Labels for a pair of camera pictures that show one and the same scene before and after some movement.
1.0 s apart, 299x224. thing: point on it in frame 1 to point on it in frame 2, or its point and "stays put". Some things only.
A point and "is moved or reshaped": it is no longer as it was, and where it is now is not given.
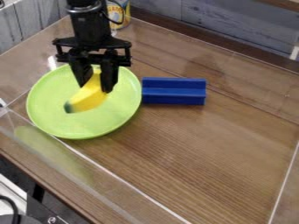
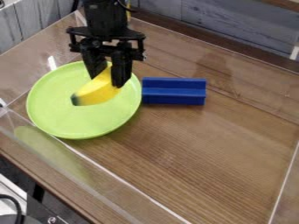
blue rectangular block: [169, 90] stays put
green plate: [56, 88] stays put
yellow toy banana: [91, 95] is moved or reshaped
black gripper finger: [81, 69] to [95, 61]
